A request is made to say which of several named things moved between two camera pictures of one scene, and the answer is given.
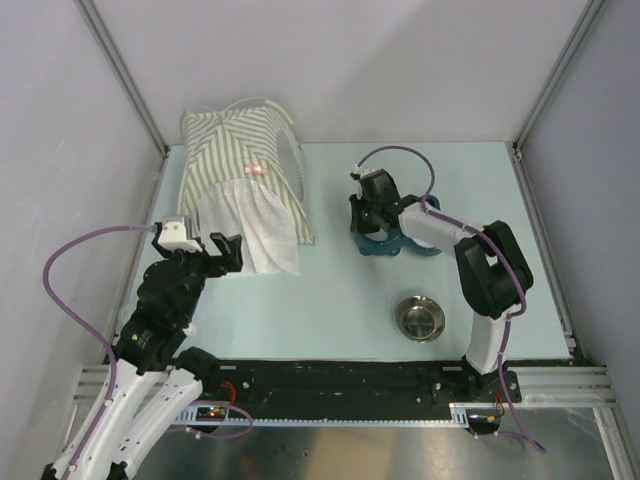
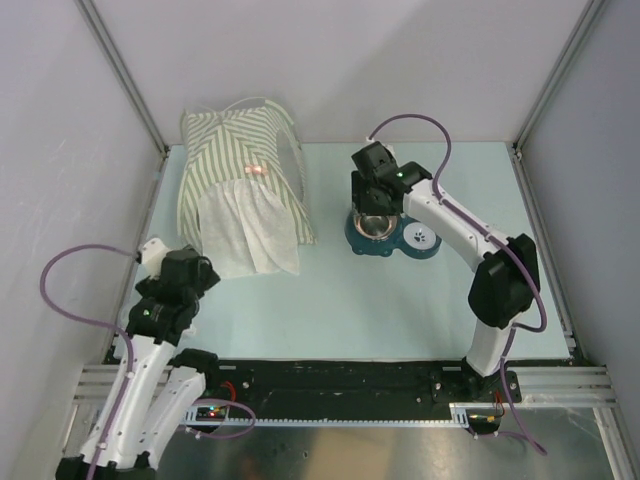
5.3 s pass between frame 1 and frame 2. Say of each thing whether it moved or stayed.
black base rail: stayed
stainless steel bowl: moved
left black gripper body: stayed
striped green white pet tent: stayed
